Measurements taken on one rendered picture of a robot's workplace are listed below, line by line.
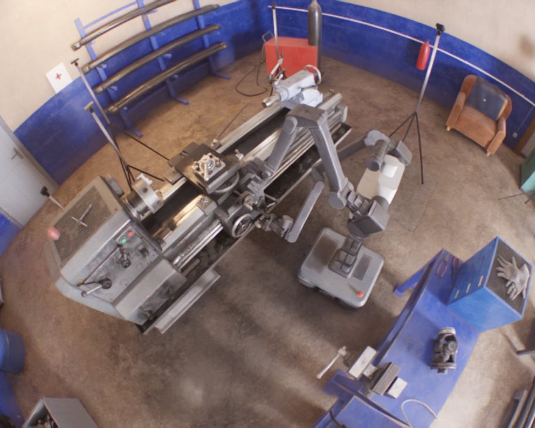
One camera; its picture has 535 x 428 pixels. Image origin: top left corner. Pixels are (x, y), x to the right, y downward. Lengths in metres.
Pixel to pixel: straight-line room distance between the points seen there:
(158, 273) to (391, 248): 2.13
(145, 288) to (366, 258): 1.77
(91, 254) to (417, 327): 1.87
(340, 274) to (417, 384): 1.10
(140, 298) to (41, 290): 2.41
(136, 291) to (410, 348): 1.73
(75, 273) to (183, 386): 1.44
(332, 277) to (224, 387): 1.34
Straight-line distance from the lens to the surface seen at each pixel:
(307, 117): 0.85
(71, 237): 1.62
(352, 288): 2.16
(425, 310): 1.65
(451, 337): 1.63
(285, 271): 2.42
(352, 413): 1.51
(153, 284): 1.80
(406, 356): 1.57
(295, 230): 1.51
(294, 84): 2.32
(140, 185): 1.69
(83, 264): 1.53
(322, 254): 2.21
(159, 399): 2.63
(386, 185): 1.16
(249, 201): 1.74
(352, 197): 1.06
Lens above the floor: 2.29
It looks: 58 degrees down
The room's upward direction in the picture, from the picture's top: 10 degrees counter-clockwise
